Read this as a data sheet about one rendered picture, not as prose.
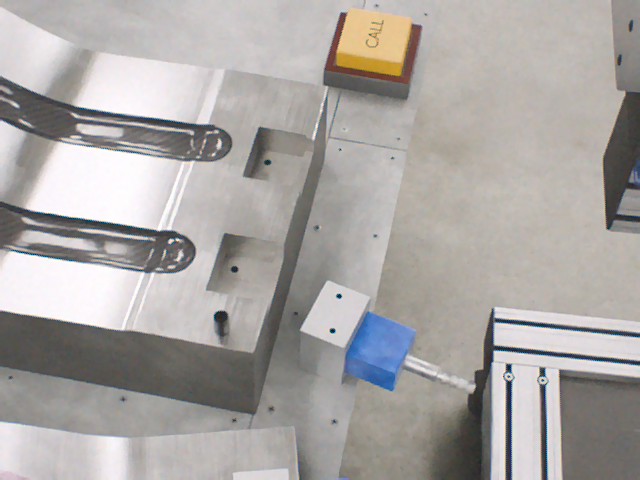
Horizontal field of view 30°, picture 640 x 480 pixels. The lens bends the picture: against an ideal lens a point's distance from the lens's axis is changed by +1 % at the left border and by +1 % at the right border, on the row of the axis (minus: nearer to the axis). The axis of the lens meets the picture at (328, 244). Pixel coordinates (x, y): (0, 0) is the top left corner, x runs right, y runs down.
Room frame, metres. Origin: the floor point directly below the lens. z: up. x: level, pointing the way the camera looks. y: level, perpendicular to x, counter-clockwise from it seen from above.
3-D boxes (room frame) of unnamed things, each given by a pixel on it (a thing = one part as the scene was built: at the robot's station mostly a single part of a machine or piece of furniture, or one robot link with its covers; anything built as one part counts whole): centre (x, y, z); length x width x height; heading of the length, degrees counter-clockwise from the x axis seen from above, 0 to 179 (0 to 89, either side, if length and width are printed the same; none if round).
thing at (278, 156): (0.59, 0.04, 0.87); 0.05 x 0.05 x 0.04; 81
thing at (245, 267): (0.49, 0.06, 0.87); 0.05 x 0.05 x 0.04; 81
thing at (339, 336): (0.46, -0.05, 0.83); 0.13 x 0.05 x 0.05; 69
